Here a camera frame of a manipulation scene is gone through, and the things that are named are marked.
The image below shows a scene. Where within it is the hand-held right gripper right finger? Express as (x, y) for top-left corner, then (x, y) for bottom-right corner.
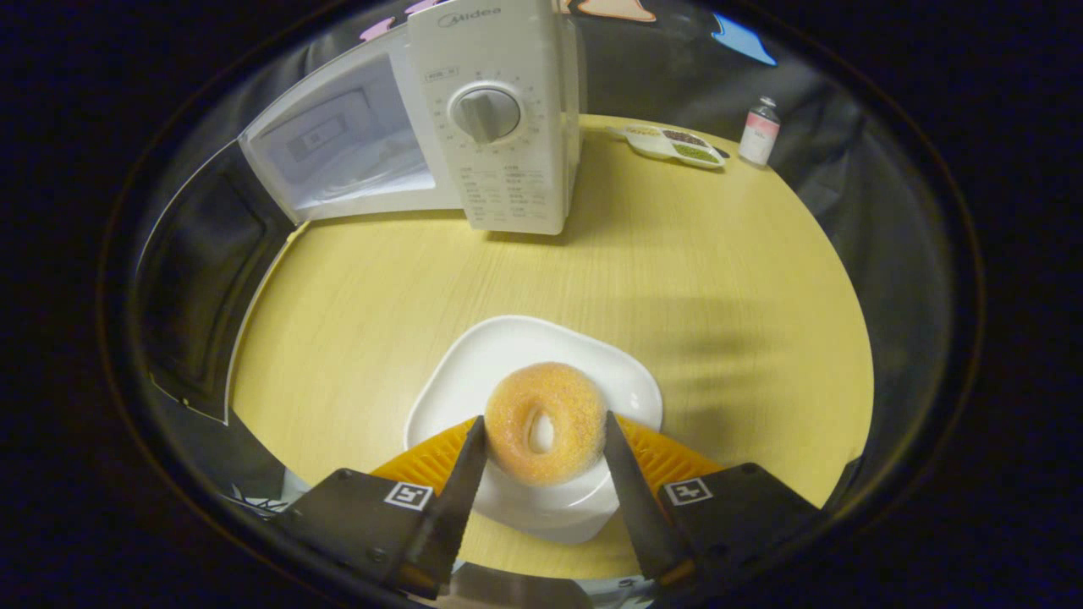
(603, 411), (822, 584)

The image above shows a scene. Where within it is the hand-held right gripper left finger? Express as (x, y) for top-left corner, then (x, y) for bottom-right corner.
(271, 414), (490, 597)

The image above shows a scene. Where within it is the sugared doughnut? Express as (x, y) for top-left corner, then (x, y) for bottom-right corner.
(484, 362), (608, 487)

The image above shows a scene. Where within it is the white microwave oven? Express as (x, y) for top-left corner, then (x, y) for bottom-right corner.
(135, 0), (585, 424)

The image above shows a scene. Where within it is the white square plate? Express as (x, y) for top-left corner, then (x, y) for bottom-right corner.
(404, 315), (664, 546)

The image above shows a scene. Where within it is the dark printed garment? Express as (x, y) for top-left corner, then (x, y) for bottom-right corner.
(216, 406), (314, 521)

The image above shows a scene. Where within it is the white divided dish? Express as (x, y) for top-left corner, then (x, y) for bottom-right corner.
(609, 124), (728, 171)

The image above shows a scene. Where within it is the small pink label bottle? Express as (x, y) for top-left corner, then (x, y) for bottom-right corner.
(739, 96), (781, 167)

